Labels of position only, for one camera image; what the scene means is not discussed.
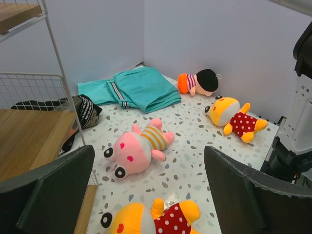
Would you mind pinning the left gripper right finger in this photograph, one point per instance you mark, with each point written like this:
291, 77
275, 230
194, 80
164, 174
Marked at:
248, 201

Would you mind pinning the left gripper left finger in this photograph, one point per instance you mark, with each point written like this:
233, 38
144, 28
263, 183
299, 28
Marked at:
47, 199

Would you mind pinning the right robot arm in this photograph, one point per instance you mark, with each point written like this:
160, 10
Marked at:
290, 154

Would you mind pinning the yellow frog plush centre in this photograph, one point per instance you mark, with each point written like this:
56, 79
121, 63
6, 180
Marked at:
136, 218

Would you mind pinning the yellow frog plush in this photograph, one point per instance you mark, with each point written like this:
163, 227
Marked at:
227, 113
136, 218

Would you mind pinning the yellow frog plush right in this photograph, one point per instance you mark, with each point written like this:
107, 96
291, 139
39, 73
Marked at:
227, 113

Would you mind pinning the pink frog plush centre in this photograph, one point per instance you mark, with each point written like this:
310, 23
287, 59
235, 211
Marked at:
134, 150

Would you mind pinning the teal folded cloth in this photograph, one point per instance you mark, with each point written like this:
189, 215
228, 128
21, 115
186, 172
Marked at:
144, 88

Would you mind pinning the white wire wooden shelf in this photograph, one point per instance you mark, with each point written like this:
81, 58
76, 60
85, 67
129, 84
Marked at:
37, 116

